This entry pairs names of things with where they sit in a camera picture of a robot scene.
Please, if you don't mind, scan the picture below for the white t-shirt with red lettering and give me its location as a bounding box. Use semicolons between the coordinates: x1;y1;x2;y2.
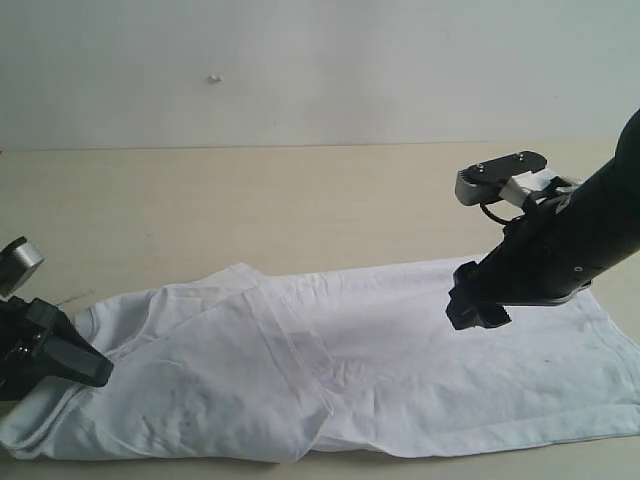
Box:
1;259;639;463

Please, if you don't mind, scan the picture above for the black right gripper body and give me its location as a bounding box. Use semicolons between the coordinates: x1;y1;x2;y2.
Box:
452;209;593;306

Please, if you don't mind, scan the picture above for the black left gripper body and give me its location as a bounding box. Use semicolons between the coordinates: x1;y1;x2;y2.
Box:
1;296;69;400

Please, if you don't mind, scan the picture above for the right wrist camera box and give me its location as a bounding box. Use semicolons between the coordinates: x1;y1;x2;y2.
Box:
454;151;547;206

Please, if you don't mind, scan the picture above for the black right camera cable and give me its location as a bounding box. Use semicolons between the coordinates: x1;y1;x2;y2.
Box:
478;197;526;229

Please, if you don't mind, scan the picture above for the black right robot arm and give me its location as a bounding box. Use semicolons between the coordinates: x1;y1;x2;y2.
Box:
446;115;639;330

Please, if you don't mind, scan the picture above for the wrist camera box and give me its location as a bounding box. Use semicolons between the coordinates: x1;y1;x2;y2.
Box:
1;236;44;297
454;151;547;206

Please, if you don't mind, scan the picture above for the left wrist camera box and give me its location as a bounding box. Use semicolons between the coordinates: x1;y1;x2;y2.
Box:
1;236;44;297

